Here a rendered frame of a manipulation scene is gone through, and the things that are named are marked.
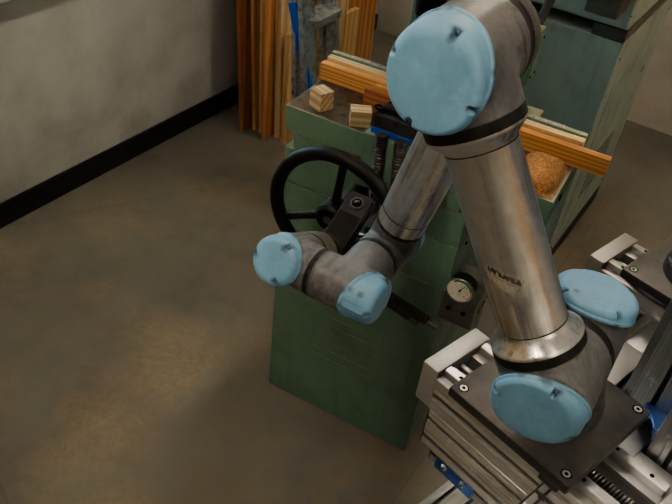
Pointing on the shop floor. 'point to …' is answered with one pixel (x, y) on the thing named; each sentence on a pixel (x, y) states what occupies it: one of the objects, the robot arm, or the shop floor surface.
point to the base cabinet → (364, 340)
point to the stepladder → (305, 59)
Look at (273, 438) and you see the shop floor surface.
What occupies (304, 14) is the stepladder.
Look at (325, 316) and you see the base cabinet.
